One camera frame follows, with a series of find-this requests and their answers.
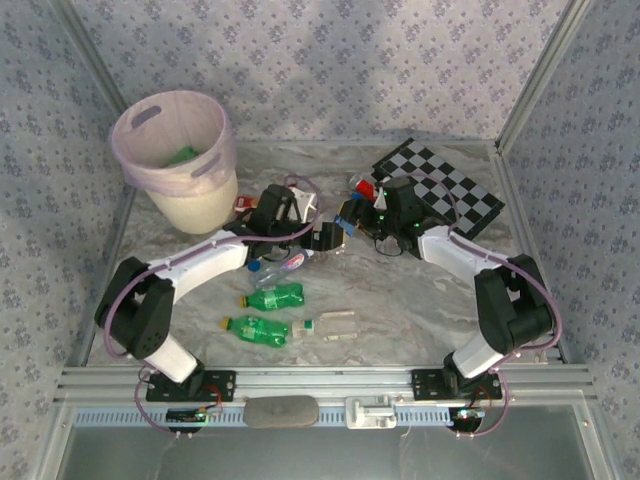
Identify grey oval pad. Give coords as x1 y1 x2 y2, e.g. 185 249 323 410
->
243 395 320 430

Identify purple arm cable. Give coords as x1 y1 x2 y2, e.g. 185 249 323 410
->
103 174 324 439
414 174 564 439

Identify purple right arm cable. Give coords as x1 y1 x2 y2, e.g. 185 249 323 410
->
414 174 564 439

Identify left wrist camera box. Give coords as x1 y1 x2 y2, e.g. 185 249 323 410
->
292 187 320 212

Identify aluminium frame corner post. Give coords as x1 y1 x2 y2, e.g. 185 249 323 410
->
49 0 129 114
493 0 599 154

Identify slotted grey cable duct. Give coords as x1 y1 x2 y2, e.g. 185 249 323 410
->
74 407 581 429

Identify white plastic bracket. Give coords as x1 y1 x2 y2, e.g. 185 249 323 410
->
344 394 399 430

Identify red glitter cylinder can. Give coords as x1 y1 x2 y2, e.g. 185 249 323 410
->
348 172 380 204

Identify clear bottle green white label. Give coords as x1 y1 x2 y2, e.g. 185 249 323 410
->
291 312 357 342

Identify aluminium mounting rail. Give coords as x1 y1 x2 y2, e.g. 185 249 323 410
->
54 364 596 404

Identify cream plastic bin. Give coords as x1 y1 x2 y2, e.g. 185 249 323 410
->
110 90 239 235

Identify clear bottle colourful label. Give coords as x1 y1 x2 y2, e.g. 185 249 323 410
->
248 249 315 290

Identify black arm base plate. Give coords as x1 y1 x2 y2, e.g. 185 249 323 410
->
411 368 503 401
145 369 237 403

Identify black and white chessboard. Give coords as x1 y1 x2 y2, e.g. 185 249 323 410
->
372 138 506 240

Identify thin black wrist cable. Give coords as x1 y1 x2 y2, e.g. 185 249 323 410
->
372 234 409 257

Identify pink translucent bin liner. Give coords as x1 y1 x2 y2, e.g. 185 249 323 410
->
109 90 237 199

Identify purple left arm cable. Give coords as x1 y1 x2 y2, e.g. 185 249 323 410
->
103 174 324 439

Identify small circuit board green LED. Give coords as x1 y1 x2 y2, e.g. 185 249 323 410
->
167 407 209 425
448 407 487 432

